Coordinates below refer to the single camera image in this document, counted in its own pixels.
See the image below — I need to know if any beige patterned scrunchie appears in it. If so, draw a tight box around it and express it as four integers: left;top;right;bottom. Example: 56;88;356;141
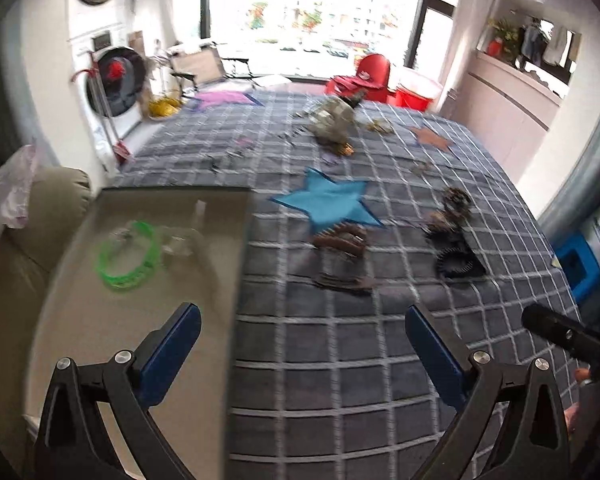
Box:
307;91;361;143

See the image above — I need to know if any beige sofa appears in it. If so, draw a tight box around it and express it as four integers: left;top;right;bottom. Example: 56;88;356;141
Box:
0;167;93;461

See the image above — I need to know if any beige cabinet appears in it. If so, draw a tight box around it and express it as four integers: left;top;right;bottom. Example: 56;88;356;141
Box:
462;52;566;133

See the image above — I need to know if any yellow hangers pile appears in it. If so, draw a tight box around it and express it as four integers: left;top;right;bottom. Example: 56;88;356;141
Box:
147;94;183;122

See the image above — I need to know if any white plastic bag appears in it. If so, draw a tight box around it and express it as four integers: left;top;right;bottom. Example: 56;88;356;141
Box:
0;145;36;256

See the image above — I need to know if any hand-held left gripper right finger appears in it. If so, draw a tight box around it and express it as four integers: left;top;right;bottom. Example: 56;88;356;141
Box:
405;304;573;480

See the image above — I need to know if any red and white bucket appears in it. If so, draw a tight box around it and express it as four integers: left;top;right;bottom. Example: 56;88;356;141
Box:
394;72;442;111

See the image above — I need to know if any large window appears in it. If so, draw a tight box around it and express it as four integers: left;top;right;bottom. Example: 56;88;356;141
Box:
175;0;461;81

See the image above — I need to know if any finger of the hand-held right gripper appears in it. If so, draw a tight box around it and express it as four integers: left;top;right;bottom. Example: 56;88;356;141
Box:
521;302;600;376

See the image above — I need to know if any red handled broom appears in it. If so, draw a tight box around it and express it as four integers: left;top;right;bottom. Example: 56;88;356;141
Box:
70;49;135;167

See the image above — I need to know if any blue plastic stool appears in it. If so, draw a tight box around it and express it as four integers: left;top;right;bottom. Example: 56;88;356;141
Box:
554;236;600;303

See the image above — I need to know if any beige folding chair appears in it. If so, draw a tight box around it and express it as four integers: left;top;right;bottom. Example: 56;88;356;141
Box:
170;44;258;100

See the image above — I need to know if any black spiral hair tie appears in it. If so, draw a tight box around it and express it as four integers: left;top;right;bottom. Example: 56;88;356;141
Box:
434;247;487;282

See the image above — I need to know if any green translucent bracelet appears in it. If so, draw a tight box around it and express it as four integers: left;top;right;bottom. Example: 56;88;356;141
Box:
96;220;162;291

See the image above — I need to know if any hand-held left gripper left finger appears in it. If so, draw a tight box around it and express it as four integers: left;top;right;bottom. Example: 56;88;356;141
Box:
32;302;203;480

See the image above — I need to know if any red plastic chair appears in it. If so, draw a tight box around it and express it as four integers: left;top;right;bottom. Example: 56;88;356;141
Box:
325;53;392;106

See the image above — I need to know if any beige jewelry tray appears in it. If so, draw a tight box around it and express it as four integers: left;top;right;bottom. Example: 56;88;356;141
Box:
25;187;253;480

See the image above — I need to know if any potted plant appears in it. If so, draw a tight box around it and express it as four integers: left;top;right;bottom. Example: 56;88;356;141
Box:
485;17;523;58

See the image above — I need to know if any person's right hand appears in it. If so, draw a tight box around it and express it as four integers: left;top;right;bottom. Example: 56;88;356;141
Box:
562;366;596;435

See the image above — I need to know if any white washing machine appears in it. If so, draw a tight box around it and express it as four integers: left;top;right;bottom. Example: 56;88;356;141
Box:
70;30;150;161

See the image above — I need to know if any clear claw hair clip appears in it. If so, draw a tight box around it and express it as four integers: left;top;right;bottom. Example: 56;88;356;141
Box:
161;200;205;257

